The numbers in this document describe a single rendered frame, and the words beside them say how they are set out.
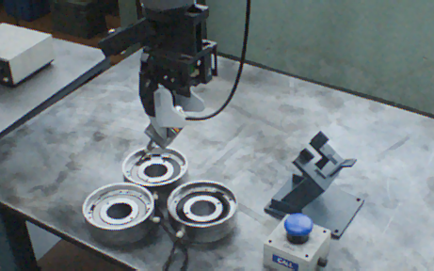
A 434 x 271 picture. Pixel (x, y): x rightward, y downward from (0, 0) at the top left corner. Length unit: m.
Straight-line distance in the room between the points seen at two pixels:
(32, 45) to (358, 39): 1.38
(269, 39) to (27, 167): 1.79
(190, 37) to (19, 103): 0.81
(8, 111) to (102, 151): 0.45
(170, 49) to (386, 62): 1.78
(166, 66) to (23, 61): 0.82
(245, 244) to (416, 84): 1.73
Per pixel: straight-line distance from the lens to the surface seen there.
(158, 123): 0.93
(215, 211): 0.99
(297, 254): 0.88
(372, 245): 0.97
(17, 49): 1.66
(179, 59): 0.85
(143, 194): 1.00
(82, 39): 2.87
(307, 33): 2.69
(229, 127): 1.19
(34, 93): 1.61
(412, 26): 2.49
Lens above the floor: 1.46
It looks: 36 degrees down
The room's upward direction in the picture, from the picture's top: 1 degrees clockwise
